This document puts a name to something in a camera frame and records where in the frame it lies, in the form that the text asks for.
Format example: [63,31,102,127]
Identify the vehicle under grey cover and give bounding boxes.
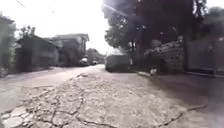
[104,48,132,73]

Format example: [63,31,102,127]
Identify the distant car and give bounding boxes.
[79,57,90,67]

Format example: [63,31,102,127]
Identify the grey cracked concrete road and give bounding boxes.
[0,64,224,128]

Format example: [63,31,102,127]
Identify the small white animal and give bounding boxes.
[149,67,158,77]

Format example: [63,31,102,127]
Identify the two-storey building with flat roof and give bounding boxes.
[46,32,90,67]

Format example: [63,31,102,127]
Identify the large dark tree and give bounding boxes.
[101,0,224,54]

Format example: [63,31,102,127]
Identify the low dark-roofed building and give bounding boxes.
[14,34,61,73]

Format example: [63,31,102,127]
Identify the grey metal fence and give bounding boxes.
[185,35,224,76]

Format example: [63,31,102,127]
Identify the building behind bushes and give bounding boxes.
[0,13,17,78]

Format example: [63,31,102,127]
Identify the rough stone wall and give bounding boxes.
[143,35,186,74]

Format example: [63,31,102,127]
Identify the overhead wires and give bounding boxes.
[15,0,58,16]

